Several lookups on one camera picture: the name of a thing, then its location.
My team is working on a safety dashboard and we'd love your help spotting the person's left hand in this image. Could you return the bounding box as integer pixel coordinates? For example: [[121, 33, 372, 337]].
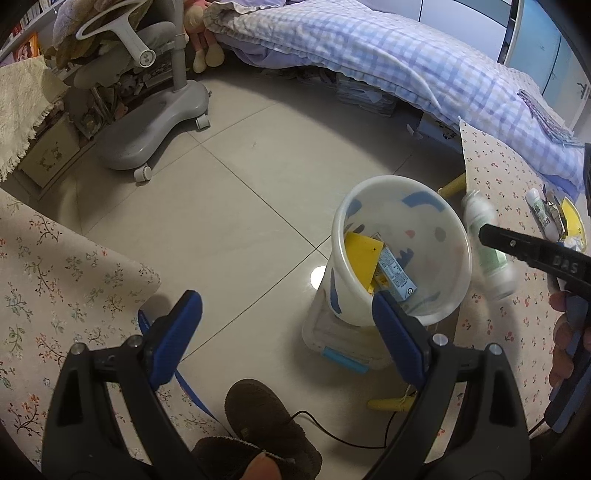
[[244, 451, 283, 480]]

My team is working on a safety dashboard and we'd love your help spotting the yellow packet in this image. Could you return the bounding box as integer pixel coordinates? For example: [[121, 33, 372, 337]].
[[556, 196, 586, 244]]

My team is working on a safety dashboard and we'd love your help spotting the clear plastic storage box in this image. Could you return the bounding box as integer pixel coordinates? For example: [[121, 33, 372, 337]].
[[301, 295, 403, 376]]

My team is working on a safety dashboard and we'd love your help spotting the silver foil wrapper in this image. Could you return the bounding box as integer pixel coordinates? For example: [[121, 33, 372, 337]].
[[542, 184, 571, 241]]

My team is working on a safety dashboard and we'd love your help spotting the blue strap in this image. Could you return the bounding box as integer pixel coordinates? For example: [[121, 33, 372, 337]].
[[137, 308, 216, 420]]

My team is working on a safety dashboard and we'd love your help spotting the yellow card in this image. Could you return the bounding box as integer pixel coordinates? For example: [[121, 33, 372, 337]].
[[344, 232, 385, 292]]

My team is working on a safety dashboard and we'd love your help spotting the blue printed carton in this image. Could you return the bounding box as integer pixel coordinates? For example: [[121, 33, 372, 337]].
[[376, 247, 419, 303]]

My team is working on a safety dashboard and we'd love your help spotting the striped folded cloth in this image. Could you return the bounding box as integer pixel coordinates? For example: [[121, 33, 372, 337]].
[[516, 88, 586, 149]]

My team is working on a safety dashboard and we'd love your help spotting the cream fringed towel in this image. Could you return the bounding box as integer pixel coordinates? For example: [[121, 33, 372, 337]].
[[0, 58, 60, 182]]

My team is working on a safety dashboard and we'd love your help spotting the white tube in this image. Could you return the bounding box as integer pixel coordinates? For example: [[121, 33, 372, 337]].
[[525, 188, 557, 238]]

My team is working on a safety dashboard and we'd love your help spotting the yellow table leg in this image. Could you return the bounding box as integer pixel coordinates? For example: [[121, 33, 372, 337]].
[[436, 172, 467, 200], [367, 393, 417, 415]]

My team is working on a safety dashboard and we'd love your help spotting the plush doll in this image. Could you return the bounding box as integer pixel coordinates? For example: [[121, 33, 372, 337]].
[[184, 0, 226, 75]]

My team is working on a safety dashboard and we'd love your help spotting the brown fuzzy slipper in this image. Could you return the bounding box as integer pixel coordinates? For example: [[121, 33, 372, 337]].
[[191, 378, 324, 480]]

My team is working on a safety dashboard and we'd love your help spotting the black cable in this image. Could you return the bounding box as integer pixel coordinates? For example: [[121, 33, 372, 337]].
[[285, 410, 403, 452]]

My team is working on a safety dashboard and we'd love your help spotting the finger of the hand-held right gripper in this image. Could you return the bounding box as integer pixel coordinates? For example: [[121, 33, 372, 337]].
[[479, 223, 555, 278]]

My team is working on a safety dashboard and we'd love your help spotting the blue and white wardrobe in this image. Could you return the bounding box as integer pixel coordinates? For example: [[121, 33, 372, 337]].
[[416, 0, 591, 137]]

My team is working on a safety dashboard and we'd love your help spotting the plaid blue bed blanket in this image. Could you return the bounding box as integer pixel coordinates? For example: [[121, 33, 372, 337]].
[[203, 0, 588, 191]]

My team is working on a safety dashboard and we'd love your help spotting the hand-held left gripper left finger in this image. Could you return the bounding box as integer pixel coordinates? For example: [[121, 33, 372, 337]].
[[41, 290, 204, 480]]

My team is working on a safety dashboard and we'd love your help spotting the cream flower-print box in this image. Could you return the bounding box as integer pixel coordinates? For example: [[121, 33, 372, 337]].
[[19, 113, 80, 189]]

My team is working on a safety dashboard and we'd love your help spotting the grey swivel chair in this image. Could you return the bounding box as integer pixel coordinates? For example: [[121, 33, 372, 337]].
[[53, 0, 212, 182]]

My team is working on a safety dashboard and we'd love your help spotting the bookshelf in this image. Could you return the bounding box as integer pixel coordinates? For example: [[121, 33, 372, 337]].
[[0, 0, 63, 68]]

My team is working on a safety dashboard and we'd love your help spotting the white plastic bucket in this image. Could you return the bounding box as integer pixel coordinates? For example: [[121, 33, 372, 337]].
[[323, 174, 472, 325]]

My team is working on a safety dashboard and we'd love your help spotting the white plastic bottle green label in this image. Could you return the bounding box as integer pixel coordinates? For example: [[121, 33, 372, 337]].
[[463, 189, 519, 302]]

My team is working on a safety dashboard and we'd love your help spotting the white cardboard box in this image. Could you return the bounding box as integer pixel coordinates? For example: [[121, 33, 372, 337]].
[[405, 112, 462, 143]]

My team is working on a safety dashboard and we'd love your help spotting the stack of books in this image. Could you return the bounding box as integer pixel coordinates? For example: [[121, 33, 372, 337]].
[[333, 71, 399, 117]]

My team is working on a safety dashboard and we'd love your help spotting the floral tablecloth with brown twigs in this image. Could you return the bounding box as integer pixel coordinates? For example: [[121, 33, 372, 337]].
[[0, 188, 232, 474]]

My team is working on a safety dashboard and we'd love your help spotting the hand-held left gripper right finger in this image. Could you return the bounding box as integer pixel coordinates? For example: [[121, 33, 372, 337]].
[[360, 291, 532, 480]]

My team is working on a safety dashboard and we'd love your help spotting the person's right hand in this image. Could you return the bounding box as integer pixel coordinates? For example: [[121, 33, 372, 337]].
[[549, 291, 586, 389]]

